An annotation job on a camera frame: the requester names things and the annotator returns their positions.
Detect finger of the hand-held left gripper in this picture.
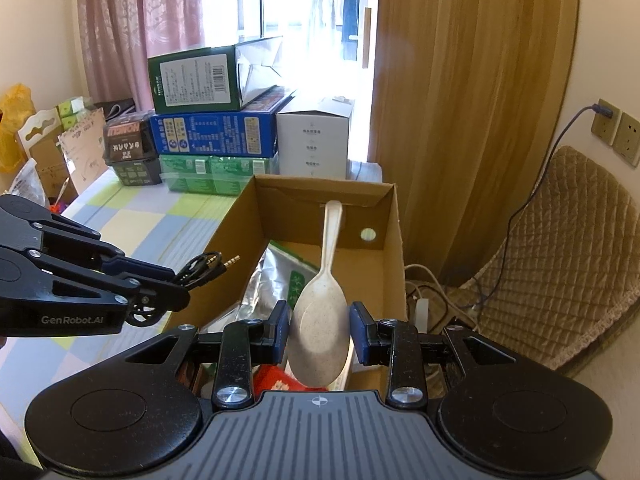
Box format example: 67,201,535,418
29,249,191,312
0,195,176,283

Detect black audio cable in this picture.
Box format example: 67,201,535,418
125,251,241,328

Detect chair with quilted beige cover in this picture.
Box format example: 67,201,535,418
445,146,640,376

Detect green tissue packets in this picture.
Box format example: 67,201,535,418
55,95,98,128

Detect dark green carton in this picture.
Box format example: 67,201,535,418
147,35,286,115

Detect white carton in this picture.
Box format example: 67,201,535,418
276,95,356,181

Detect pink patterned curtain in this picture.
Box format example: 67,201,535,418
75,0,206,106

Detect silver foil tea pouch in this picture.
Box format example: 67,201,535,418
200,240,321,335

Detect yellow plastic bag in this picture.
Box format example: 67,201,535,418
0,82,37,173

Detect clear plastic bag white contents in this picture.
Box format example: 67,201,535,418
7,157,51,208

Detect brown curtain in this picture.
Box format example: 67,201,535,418
372,0,581,286

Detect beige rice spoon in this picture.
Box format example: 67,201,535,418
290,200,349,388

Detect brown cardboard box white hanger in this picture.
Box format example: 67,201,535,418
16,107,63,201

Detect thin stick with orange tag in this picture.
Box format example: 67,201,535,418
50,177,71,213

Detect empty wall socket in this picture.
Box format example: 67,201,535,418
612,111,640,168

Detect black instant noodle bowl pack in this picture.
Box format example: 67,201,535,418
103,112,163,187

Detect cardboard carton with pink print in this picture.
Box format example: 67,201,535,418
57,110,108,196

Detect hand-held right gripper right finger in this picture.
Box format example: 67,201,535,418
348,301,531,409

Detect green shrink-wrapped carton pack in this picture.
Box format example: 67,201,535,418
159,154,280,196

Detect red snack packet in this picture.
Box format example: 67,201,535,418
252,364,313,393

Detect glass sliding door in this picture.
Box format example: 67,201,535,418
200,0,381,161

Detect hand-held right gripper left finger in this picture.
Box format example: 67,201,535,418
107,301,292,411

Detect blue carton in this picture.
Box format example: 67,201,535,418
150,87,296,157

